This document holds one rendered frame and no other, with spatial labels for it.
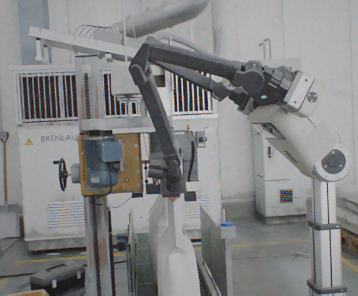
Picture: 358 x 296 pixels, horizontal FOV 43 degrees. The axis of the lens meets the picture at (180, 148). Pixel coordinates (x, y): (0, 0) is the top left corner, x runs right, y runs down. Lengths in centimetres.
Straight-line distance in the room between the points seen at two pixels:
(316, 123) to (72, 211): 390
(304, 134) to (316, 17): 546
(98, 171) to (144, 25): 301
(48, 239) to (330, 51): 463
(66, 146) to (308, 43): 375
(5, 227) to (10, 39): 253
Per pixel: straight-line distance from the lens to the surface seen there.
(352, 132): 716
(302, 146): 172
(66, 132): 519
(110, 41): 494
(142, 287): 296
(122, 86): 222
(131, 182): 243
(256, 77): 150
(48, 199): 529
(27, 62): 619
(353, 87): 718
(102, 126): 220
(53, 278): 401
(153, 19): 498
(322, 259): 195
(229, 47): 562
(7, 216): 651
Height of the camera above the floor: 137
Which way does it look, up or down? 3 degrees down
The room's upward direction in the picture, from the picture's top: 3 degrees counter-clockwise
